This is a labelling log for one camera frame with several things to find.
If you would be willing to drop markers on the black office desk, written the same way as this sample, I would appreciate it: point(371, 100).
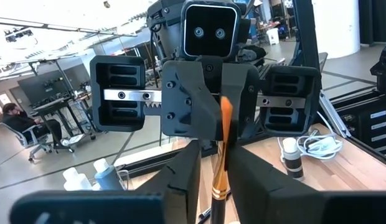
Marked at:
point(51, 104)

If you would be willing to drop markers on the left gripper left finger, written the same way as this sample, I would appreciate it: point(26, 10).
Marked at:
point(149, 205)

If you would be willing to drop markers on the small grey-brown paint bottle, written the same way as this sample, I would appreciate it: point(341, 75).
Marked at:
point(292, 158)

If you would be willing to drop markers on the grey office chair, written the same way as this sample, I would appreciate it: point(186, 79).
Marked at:
point(28, 140)

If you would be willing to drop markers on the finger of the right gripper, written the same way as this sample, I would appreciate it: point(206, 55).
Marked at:
point(244, 102)
point(190, 105)

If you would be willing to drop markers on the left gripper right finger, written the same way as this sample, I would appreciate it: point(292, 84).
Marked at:
point(274, 199)

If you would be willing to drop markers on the large black wall screen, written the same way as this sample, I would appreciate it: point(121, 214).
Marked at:
point(40, 88)

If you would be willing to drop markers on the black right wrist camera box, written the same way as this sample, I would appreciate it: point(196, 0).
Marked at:
point(210, 31)

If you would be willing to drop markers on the large teal paint bottle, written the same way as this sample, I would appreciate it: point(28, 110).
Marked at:
point(107, 179)

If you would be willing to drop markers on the large white paint bottle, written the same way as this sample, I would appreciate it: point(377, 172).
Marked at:
point(75, 182)

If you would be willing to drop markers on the long black paintbrush silver ferrule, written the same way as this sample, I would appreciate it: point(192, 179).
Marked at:
point(206, 214)

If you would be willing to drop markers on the black drawer cabinet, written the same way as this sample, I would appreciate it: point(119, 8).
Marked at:
point(361, 124)

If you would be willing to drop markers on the person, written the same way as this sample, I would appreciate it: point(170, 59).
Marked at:
point(17, 119)

